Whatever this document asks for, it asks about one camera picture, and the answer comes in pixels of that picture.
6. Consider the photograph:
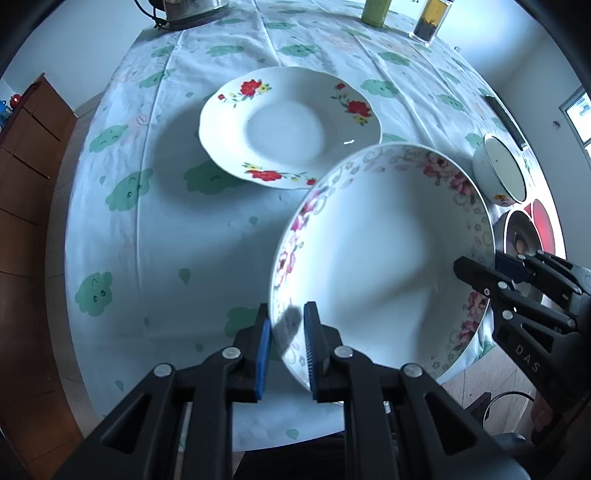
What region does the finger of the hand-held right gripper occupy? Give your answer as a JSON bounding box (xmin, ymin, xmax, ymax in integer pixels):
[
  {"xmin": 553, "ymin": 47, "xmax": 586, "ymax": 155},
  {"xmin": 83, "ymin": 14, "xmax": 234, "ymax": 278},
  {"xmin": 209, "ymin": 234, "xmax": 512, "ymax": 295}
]
[
  {"xmin": 454, "ymin": 256, "xmax": 580, "ymax": 407},
  {"xmin": 495, "ymin": 250, "xmax": 583, "ymax": 317}
]

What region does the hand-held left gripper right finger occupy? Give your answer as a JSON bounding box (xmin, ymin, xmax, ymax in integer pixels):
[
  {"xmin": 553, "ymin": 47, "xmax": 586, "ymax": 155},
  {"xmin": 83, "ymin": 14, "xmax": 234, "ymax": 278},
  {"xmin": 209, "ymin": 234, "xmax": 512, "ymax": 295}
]
[{"xmin": 302, "ymin": 301, "xmax": 529, "ymax": 480}]

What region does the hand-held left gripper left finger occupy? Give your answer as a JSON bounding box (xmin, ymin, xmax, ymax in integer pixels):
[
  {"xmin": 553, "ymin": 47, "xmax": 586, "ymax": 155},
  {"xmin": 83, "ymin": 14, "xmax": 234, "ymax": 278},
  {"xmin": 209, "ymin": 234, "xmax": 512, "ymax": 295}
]
[{"xmin": 51, "ymin": 302, "xmax": 273, "ymax": 480}]

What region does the red plastic bowl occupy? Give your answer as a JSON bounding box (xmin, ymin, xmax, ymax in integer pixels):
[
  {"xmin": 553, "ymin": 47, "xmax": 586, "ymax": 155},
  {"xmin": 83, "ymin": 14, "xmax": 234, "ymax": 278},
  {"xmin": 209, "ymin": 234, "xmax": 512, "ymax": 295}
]
[{"xmin": 522, "ymin": 200, "xmax": 566, "ymax": 259}]

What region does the large pink floral bowl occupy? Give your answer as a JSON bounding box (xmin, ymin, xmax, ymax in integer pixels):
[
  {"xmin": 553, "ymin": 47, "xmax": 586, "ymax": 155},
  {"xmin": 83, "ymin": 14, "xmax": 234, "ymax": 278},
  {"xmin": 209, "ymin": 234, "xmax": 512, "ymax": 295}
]
[{"xmin": 269, "ymin": 143, "xmax": 497, "ymax": 393}]

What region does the stainless steel bowl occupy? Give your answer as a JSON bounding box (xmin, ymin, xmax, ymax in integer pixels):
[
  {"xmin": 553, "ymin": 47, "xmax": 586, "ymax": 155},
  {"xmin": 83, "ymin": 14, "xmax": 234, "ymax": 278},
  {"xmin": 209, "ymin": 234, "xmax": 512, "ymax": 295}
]
[{"xmin": 493, "ymin": 208, "xmax": 555, "ymax": 310}]

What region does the white enamel bowl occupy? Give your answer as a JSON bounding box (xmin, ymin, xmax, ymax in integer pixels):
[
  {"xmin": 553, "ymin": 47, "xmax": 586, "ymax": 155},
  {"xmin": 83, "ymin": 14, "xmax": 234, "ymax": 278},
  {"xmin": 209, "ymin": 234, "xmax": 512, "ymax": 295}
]
[{"xmin": 472, "ymin": 134, "xmax": 532, "ymax": 207}]

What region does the person's dark clothing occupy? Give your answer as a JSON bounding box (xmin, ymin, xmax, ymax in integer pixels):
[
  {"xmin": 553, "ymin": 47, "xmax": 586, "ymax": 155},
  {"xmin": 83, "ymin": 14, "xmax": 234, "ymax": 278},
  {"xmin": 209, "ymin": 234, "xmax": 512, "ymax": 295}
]
[{"xmin": 233, "ymin": 434, "xmax": 352, "ymax": 480}]

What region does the white tablecloth with green clouds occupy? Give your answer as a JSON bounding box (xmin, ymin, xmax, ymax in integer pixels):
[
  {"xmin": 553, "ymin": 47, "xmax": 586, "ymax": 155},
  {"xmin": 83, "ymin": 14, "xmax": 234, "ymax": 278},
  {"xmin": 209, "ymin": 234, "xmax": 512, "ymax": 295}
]
[{"xmin": 65, "ymin": 0, "xmax": 568, "ymax": 452}]

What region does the black phone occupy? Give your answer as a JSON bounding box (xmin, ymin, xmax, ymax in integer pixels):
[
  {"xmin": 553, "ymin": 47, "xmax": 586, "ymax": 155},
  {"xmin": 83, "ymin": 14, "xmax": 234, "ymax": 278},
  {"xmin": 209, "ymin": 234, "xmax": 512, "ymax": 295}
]
[{"xmin": 485, "ymin": 95, "xmax": 528, "ymax": 151}]

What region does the window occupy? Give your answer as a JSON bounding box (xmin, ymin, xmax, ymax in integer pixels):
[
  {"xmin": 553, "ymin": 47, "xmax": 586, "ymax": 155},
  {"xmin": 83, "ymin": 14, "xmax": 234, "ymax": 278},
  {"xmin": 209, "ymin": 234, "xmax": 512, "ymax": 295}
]
[{"xmin": 560, "ymin": 91, "xmax": 591, "ymax": 164}]

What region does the white plate with red flowers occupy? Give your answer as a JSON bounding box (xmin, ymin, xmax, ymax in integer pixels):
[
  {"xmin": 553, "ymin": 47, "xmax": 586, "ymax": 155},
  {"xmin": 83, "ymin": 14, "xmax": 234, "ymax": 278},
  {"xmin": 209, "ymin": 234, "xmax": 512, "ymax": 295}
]
[{"xmin": 198, "ymin": 66, "xmax": 383, "ymax": 191}]

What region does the glass jar with dark contents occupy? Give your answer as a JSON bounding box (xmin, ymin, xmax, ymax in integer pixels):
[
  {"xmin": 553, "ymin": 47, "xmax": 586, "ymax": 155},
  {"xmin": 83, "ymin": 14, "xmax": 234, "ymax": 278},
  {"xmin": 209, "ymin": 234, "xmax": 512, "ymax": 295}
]
[{"xmin": 409, "ymin": 0, "xmax": 451, "ymax": 45}]

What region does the green cup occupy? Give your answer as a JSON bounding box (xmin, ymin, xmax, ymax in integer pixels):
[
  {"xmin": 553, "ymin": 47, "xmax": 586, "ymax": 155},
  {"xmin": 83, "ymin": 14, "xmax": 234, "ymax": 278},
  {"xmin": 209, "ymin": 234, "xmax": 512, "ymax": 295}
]
[{"xmin": 360, "ymin": 0, "xmax": 393, "ymax": 27}]

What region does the wooden cabinet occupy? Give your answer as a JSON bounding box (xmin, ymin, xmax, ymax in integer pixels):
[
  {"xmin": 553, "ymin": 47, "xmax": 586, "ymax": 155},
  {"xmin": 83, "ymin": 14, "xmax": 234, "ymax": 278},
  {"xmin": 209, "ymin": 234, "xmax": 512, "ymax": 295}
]
[{"xmin": 0, "ymin": 73, "xmax": 100, "ymax": 464}]

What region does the glass kettle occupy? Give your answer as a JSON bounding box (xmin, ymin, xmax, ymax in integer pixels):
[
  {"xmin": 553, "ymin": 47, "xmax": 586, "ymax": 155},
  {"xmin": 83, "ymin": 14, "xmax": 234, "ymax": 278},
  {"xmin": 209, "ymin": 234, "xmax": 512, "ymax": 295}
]
[{"xmin": 136, "ymin": 0, "xmax": 232, "ymax": 27}]

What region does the black cable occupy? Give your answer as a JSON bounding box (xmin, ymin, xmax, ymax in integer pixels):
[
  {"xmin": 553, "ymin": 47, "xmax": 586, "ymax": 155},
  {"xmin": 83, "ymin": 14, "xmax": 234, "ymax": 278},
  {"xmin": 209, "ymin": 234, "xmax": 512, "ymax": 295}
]
[{"xmin": 482, "ymin": 390, "xmax": 537, "ymax": 418}]

